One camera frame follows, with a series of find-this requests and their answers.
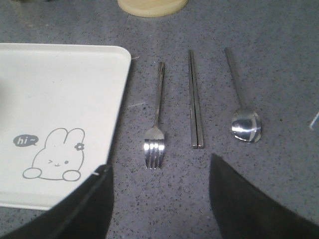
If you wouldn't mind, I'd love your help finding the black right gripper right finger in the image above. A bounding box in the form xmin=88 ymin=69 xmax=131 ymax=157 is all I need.
xmin=209 ymin=154 xmax=319 ymax=239

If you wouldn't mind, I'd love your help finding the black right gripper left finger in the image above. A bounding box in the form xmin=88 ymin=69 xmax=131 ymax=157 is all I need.
xmin=3 ymin=164 xmax=114 ymax=239

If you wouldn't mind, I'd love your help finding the silver metal spoon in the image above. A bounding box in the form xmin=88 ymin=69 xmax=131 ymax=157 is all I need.
xmin=225 ymin=47 xmax=262 ymax=143

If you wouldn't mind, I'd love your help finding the silver metal fork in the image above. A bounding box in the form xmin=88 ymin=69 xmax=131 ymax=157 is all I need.
xmin=144 ymin=62 xmax=165 ymax=169

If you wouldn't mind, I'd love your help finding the silver metal chopstick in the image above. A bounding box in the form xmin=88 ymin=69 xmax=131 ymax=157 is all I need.
xmin=189 ymin=50 xmax=204 ymax=148
xmin=188 ymin=50 xmax=198 ymax=148

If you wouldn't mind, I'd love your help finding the cream rabbit serving tray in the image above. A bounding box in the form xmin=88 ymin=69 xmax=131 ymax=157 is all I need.
xmin=0 ymin=43 xmax=131 ymax=210

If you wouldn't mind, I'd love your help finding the wooden mug tree stand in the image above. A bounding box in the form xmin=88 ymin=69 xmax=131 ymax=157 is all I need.
xmin=117 ymin=0 xmax=188 ymax=17

